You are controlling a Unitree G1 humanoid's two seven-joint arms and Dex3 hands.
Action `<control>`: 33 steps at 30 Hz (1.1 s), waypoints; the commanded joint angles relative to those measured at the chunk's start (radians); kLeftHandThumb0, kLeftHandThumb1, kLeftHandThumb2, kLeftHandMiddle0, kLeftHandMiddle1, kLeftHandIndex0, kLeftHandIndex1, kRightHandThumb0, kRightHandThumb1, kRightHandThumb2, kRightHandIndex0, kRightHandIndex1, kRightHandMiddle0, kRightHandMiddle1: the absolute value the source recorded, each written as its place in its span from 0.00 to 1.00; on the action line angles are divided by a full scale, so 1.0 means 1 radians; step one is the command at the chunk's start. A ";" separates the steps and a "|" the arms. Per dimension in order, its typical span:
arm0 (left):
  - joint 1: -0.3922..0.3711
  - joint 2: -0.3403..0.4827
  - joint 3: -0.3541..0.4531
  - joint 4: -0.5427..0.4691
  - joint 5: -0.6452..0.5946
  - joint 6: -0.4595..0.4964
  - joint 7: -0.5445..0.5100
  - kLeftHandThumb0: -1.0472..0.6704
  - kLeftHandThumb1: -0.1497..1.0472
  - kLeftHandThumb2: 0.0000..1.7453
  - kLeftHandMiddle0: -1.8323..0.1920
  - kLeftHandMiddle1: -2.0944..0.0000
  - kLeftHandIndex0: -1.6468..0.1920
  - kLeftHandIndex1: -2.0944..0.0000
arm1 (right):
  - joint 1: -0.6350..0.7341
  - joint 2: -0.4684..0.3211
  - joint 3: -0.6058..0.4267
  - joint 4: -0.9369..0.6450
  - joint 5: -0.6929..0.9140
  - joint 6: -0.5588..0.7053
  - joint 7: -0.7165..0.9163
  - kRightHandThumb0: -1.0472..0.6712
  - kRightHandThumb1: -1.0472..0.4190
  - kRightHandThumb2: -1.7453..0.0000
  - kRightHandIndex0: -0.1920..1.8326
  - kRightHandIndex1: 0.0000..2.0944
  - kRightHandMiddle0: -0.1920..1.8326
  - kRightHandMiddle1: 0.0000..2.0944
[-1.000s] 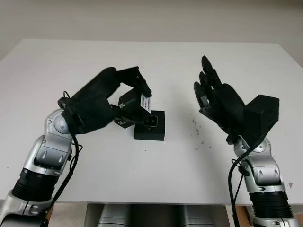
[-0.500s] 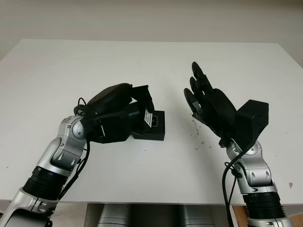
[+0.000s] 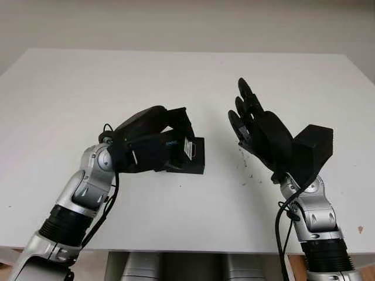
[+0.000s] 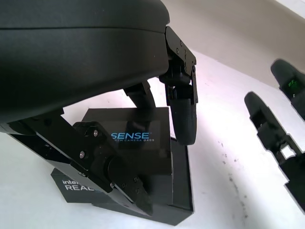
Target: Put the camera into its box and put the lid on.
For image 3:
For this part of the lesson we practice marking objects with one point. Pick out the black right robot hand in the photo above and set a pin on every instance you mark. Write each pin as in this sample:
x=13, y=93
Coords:
x=269, y=137

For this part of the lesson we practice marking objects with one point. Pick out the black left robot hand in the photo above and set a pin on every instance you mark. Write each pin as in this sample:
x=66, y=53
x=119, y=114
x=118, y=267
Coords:
x=140, y=123

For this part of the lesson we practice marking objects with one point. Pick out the black box base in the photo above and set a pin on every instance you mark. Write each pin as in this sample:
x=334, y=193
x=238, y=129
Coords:
x=200, y=152

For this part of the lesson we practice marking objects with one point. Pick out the grey right robot leg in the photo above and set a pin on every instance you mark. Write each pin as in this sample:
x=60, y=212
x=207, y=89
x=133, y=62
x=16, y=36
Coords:
x=249, y=267

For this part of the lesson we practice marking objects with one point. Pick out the grey robot leg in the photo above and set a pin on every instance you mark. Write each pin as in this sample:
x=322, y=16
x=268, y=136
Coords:
x=249, y=267
x=140, y=267

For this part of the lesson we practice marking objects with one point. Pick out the grey left robot leg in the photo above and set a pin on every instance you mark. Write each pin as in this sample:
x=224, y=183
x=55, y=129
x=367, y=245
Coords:
x=140, y=267

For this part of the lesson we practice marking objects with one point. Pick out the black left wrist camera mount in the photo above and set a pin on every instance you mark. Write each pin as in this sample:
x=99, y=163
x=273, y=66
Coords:
x=146, y=155

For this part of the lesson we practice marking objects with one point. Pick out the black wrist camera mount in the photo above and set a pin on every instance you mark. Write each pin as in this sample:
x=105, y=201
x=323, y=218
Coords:
x=146, y=155
x=316, y=140

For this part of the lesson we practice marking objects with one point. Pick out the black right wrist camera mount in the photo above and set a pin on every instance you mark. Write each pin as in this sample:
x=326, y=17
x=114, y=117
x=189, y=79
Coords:
x=316, y=140

